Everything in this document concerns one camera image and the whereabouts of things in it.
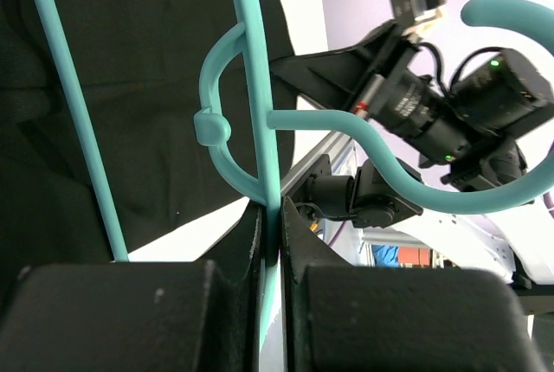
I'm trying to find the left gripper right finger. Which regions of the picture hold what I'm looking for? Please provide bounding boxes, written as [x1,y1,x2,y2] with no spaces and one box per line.
[280,198,545,371]

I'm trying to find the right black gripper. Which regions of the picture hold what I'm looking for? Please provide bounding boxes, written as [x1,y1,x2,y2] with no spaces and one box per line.
[270,22,553,192]

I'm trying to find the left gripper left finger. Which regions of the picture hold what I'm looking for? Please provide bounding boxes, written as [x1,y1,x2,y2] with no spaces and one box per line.
[1,205,263,371]

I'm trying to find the teal plastic hanger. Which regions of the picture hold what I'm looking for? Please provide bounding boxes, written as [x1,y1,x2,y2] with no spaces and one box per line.
[19,0,554,372]

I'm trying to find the black trousers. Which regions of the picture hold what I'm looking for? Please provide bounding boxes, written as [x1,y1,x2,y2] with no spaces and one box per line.
[0,0,300,299]

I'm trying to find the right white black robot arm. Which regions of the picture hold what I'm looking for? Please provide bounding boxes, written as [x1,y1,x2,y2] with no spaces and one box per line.
[270,21,553,297]

